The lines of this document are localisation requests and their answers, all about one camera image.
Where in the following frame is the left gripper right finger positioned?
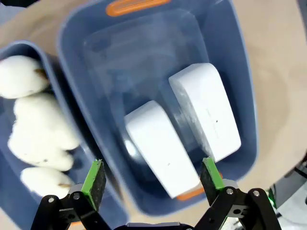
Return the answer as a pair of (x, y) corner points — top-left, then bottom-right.
(192, 157), (282, 230)

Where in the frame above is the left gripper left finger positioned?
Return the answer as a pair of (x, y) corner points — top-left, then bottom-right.
(31, 159), (114, 230)

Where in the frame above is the white equipment base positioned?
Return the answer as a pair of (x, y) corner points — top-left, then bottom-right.
(275, 189), (307, 226)

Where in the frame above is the large white cloud plush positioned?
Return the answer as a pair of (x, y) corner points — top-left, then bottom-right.
(7, 92), (81, 171)

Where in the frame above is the black cable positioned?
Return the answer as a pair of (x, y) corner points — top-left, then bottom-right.
(293, 164), (307, 181)

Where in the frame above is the large blue plastic basket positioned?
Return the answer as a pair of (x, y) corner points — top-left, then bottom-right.
(56, 0), (260, 218)

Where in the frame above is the white digital clock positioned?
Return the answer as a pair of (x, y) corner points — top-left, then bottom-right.
(123, 100), (205, 199)
(168, 62), (242, 163)

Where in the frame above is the small white cloud plush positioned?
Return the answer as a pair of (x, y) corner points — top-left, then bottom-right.
(20, 167), (76, 194)
(0, 56), (50, 99)

